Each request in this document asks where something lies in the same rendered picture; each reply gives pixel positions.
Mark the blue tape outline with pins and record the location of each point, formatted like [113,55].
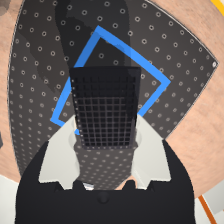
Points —
[100,32]

